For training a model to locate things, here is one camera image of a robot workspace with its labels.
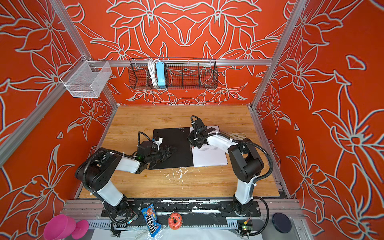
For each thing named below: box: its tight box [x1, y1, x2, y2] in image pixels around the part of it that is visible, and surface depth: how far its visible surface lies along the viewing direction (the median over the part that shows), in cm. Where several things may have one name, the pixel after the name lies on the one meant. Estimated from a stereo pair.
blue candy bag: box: [141, 203, 162, 238], surface depth 70 cm
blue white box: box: [156, 62, 166, 86], surface depth 92 cm
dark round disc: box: [272, 212, 292, 234], surface depth 70 cm
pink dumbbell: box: [43, 214, 90, 240], surface depth 59 cm
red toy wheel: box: [168, 212, 183, 230], surface depth 70 cm
